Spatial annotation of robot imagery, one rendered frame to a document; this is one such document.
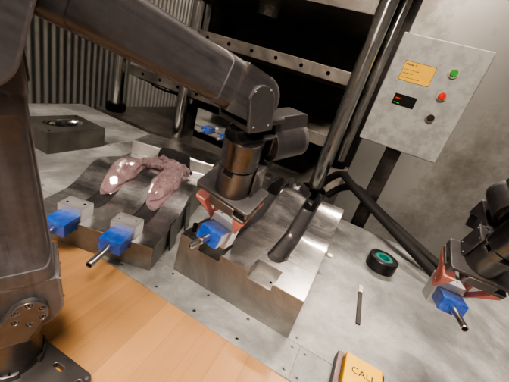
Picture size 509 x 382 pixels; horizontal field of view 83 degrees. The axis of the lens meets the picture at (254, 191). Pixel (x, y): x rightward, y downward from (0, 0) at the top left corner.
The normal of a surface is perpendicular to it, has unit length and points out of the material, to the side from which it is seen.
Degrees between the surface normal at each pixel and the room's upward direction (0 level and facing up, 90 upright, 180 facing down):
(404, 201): 90
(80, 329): 0
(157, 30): 87
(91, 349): 0
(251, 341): 0
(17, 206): 90
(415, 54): 90
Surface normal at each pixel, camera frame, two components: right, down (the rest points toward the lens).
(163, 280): 0.27, -0.88
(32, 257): 0.60, 0.30
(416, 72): -0.41, 0.26
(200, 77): 0.41, 0.49
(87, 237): -0.14, 0.36
